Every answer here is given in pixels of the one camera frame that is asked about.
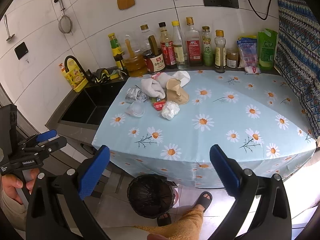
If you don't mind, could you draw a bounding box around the patterned blue curtain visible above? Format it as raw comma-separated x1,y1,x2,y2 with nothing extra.
275,0,319,138

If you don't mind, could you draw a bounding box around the small glass jar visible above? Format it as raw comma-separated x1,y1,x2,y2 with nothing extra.
226,48,239,68

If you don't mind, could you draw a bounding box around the black yellow sponge cloth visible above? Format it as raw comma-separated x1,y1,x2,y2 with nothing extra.
91,68,119,85

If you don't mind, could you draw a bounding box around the white cloth towel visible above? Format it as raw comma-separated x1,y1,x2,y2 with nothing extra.
141,78,165,100

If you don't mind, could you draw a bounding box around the black sink basin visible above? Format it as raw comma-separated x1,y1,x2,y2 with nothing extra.
59,81,125,127

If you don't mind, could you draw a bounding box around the black kitchen faucet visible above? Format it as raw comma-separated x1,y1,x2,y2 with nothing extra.
64,55,93,83

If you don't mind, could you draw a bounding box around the green seasoning bag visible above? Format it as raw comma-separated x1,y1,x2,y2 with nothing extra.
257,29,278,70

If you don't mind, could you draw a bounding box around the clear tall bottle gold cap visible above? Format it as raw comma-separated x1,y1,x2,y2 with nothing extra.
140,24,156,52

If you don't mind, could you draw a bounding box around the yellow detergent refill bag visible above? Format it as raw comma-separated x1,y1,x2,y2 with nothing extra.
59,59,88,93

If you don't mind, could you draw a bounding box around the red white snack packet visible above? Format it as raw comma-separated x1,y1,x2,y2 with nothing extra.
151,73,166,81

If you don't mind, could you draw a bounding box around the person's left hand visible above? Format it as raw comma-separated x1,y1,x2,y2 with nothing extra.
1,168,40,205

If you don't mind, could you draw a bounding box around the black slipper left foot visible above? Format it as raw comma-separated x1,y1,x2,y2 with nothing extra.
157,213,172,226

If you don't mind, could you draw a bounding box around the small black wall switch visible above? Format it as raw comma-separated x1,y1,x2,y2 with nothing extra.
14,42,29,60

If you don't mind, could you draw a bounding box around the white tissue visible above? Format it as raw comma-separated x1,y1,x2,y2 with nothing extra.
161,101,180,120

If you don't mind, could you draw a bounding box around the red green snack wrapper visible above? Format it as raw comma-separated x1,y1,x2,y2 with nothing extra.
151,98,166,111

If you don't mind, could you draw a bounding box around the metal mesh strainer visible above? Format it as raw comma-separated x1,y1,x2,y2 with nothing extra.
54,0,73,34

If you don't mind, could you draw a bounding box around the clear plastic cup lid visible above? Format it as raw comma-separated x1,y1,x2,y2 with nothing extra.
125,101,145,118

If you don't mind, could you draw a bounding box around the small yellow cap bottle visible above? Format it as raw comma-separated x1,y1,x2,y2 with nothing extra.
214,30,226,73

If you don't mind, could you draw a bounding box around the red label liquor bottle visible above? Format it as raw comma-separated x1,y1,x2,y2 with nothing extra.
185,17,202,67

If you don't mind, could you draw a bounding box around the black slipper foot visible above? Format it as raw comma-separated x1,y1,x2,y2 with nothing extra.
157,213,172,226
193,191,213,213

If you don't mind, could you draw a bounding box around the brown paper bag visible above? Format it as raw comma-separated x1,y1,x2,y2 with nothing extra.
166,79,189,105

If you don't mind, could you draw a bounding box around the large cooking oil jug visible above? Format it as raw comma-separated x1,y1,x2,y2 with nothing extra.
123,34,148,77

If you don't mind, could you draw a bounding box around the green yellow label bottle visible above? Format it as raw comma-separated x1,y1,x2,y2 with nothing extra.
108,33,125,70

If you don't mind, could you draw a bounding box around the dark soy sauce jug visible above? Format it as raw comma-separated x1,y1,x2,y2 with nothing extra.
143,35,165,73

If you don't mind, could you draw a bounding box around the black slipper right foot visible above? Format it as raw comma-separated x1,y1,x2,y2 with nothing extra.
193,191,213,213

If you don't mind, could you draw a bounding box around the daisy print blue tablecloth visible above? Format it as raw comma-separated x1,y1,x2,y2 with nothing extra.
92,70,316,189

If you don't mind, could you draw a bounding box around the green label oil bottle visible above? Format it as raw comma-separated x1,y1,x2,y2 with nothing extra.
202,26,214,67

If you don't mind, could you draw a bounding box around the red label sauce bottle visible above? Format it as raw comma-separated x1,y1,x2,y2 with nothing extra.
158,22,177,69

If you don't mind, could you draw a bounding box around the hanging metal utensil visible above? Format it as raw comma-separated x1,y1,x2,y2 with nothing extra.
3,14,15,42

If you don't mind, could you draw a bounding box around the clear vinegar bottle yellow cap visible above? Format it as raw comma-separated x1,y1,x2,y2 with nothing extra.
171,21,188,70

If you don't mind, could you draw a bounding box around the black trash bin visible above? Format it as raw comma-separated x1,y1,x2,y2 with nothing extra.
127,174,177,219

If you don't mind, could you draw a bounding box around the silver foil wrapper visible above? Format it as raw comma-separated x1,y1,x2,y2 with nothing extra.
125,85,149,103

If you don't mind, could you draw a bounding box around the blue white plastic bag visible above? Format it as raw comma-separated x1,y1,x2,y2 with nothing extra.
236,35,261,74

